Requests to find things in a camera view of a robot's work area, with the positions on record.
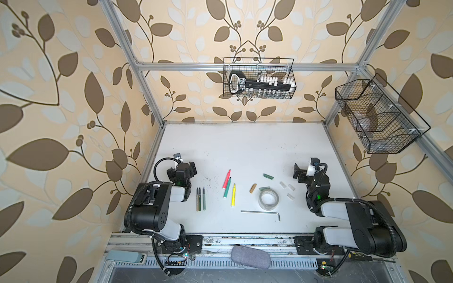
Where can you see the back wire basket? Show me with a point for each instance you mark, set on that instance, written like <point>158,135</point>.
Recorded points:
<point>272,67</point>

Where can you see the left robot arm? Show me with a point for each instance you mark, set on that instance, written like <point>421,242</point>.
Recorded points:
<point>148,214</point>

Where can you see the dark green pen cap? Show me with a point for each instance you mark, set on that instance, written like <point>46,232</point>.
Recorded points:
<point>268,176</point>

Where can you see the grey remote device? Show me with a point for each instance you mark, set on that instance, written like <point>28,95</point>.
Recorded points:
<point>127,257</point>

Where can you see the olive green fineliner pen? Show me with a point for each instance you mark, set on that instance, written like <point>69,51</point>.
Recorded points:
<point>200,198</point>

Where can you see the yellow highlighter pen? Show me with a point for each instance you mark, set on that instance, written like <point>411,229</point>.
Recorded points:
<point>234,190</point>

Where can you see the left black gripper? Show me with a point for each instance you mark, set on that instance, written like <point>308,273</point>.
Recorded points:
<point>187,170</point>

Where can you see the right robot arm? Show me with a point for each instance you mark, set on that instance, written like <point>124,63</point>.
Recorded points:
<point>371,231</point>

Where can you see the right wire basket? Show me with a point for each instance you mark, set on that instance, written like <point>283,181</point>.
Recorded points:
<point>384,121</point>

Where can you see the pink highlighter pen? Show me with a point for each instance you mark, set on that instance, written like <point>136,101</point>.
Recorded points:
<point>226,179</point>

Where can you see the grey fabric pouch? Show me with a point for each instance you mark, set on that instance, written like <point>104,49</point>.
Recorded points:
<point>250,257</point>

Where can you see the wire basket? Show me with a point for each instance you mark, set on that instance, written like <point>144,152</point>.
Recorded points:
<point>384,121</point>
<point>272,67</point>

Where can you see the brown fineliner pen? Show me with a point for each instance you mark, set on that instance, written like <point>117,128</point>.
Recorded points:
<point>197,199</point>

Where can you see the black socket holder tool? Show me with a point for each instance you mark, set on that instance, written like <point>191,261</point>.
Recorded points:
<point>239,83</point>

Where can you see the clear tape roll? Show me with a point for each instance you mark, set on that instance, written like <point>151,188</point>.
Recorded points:
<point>268,199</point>

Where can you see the teal highlighter pen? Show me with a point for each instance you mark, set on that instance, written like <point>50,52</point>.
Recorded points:
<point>227,188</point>

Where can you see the metal hex key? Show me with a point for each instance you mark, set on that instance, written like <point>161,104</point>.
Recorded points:
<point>263,213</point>

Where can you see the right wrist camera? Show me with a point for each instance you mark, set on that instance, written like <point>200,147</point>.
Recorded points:
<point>314,167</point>

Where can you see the yellow black screwdriver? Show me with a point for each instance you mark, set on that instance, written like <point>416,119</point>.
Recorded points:
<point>357,256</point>

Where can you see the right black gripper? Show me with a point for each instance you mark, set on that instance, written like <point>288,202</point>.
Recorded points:
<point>303,175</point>

